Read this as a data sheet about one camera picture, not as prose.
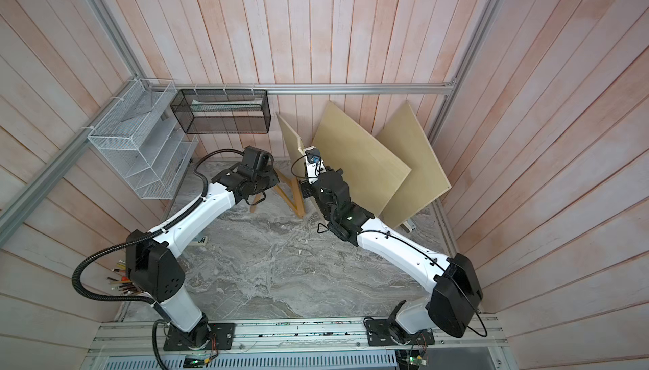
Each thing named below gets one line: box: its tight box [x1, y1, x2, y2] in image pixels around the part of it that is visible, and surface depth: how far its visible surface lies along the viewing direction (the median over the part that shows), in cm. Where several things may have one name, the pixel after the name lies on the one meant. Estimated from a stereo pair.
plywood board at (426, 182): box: [375, 100, 452, 229], surface depth 81 cm
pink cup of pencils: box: [107, 275, 144, 295], surface depth 72 cm
